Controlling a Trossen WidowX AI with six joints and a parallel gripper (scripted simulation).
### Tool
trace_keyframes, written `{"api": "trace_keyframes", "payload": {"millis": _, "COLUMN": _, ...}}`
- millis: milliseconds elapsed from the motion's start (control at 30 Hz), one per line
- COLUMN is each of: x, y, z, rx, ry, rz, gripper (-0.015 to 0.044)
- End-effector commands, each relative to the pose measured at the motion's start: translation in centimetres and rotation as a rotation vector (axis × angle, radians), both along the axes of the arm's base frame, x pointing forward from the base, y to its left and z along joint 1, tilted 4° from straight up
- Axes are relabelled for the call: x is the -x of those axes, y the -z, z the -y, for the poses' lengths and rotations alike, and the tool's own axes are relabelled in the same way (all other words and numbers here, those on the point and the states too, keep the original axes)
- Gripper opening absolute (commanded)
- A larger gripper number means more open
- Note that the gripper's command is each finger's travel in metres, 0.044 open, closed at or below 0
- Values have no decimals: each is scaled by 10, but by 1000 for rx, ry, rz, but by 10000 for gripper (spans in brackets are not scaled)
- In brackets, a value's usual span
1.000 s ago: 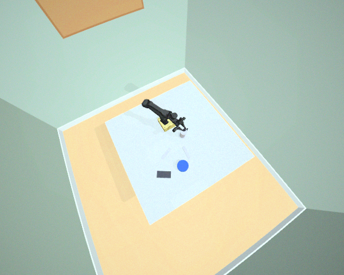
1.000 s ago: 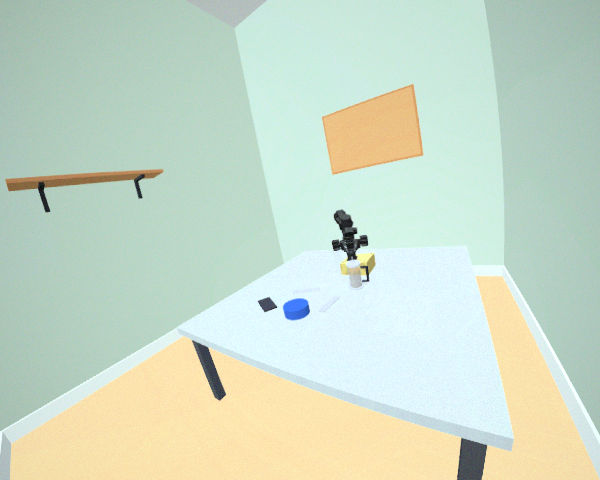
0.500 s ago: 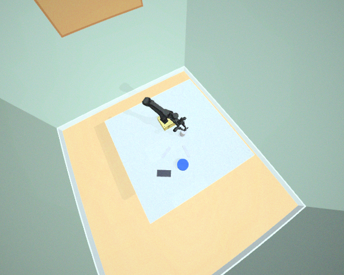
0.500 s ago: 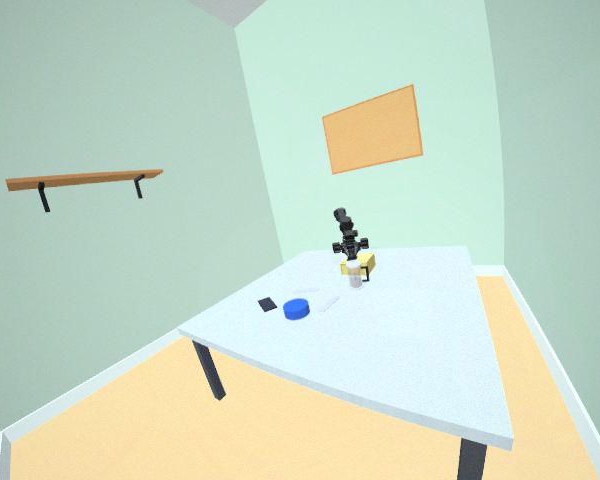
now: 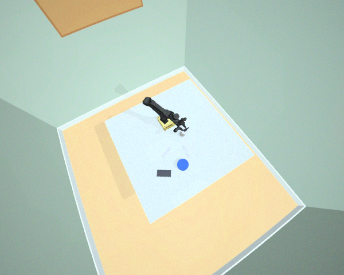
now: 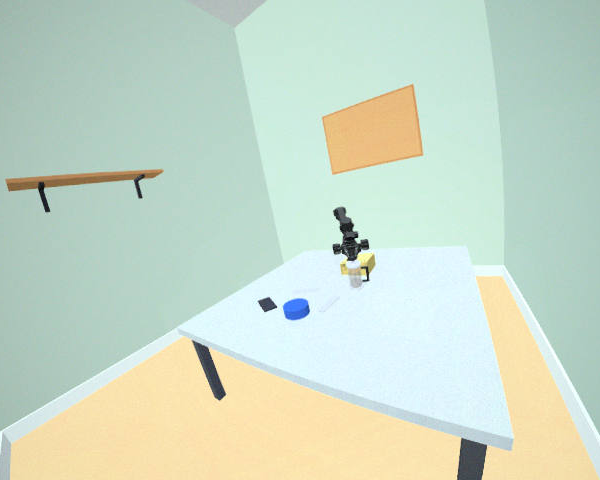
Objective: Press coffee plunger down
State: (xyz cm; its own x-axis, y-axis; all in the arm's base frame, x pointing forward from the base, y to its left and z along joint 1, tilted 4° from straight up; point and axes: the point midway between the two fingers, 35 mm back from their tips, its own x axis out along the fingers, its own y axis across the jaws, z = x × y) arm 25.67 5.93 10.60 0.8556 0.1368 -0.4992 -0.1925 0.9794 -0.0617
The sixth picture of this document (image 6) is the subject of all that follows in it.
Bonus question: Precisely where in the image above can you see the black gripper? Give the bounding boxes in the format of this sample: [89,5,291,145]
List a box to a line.
[332,239,369,260]

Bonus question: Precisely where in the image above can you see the blue short cylinder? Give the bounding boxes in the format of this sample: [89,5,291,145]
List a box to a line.
[283,298,310,321]

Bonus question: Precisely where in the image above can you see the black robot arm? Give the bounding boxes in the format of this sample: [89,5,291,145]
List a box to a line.
[333,206,358,260]

